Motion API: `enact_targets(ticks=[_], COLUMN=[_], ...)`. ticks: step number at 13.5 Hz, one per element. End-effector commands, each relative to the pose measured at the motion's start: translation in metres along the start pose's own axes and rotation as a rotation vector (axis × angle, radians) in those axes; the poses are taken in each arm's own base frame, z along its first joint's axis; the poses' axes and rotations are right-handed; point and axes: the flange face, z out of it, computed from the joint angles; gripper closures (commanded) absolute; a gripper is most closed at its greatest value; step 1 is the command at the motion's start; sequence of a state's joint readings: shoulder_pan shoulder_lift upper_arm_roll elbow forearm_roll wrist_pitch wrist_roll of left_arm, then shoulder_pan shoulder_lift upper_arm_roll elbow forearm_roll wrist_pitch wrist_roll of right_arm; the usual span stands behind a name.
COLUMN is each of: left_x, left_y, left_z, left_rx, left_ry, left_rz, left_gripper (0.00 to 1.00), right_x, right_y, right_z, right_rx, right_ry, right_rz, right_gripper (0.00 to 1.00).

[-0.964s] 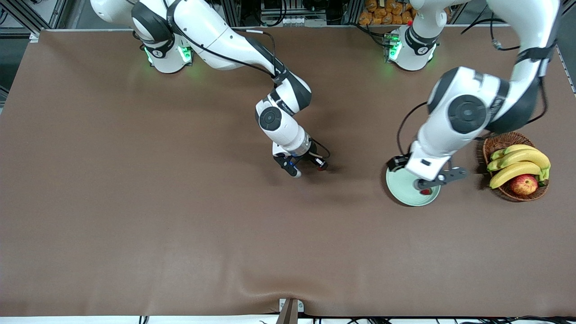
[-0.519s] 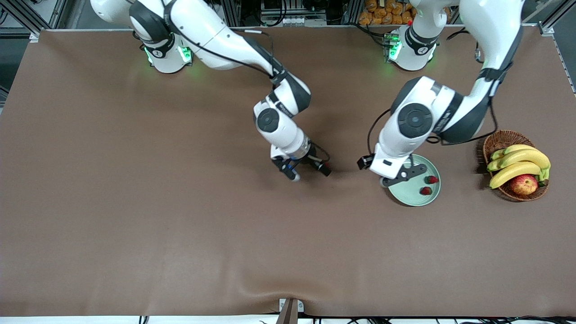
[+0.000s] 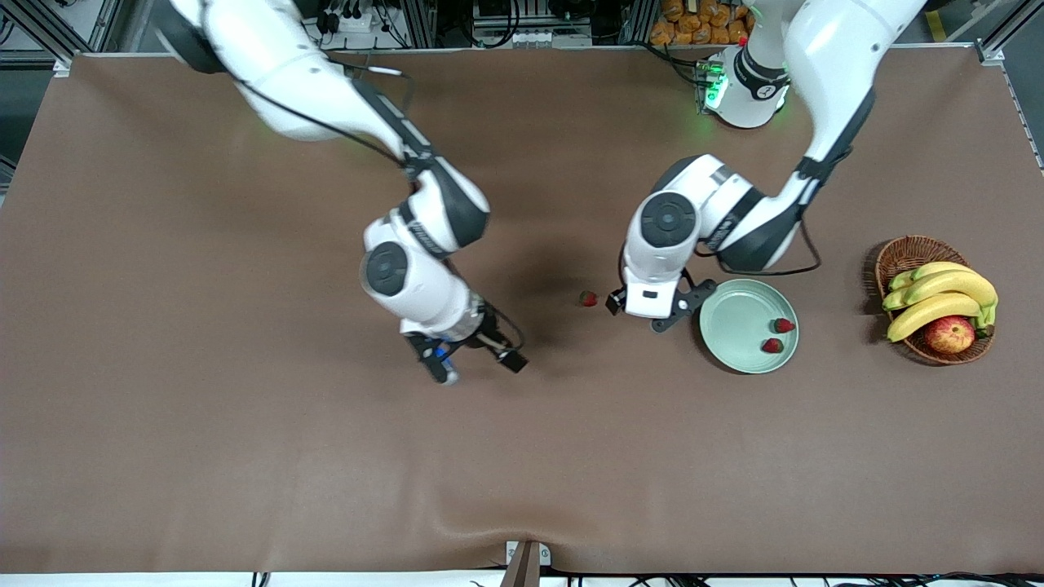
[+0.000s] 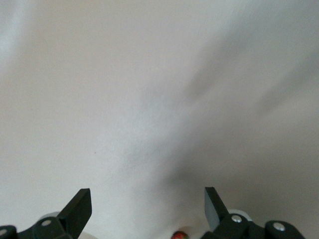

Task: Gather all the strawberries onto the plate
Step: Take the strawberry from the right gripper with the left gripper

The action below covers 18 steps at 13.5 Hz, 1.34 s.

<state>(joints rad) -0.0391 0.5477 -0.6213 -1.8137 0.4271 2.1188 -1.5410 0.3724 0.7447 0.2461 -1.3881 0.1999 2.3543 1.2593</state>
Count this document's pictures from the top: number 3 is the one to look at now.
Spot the pale green round plate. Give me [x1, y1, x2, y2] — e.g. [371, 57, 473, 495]
[699, 279, 800, 375]

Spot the smooth table cover mat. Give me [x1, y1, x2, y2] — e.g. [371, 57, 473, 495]
[0, 45, 1044, 576]

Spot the dark equipment rack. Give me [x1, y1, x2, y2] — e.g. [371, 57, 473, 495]
[383, 0, 653, 48]

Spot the bag of bread rolls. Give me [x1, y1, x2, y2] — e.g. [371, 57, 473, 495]
[650, 0, 755, 46]

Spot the brown wicker basket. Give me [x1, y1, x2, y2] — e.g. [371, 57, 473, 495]
[874, 236, 996, 366]

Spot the yellow banana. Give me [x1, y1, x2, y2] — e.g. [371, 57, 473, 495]
[888, 261, 975, 292]
[883, 270, 999, 329]
[887, 293, 984, 343]

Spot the white power strip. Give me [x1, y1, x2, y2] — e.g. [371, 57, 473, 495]
[314, 0, 384, 35]

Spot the red apple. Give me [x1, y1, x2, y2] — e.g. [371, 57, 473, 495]
[924, 316, 977, 355]

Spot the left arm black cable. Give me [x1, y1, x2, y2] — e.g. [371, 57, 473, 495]
[689, 147, 823, 278]

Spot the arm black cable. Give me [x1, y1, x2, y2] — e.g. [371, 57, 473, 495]
[689, 147, 823, 278]
[232, 57, 525, 347]

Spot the brown wooden post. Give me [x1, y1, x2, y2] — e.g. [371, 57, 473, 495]
[499, 542, 542, 587]

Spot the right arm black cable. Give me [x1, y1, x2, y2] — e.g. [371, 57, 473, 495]
[232, 57, 525, 347]

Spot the aluminium frame strut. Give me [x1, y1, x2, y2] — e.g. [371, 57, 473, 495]
[946, 0, 1044, 172]
[0, 0, 156, 78]

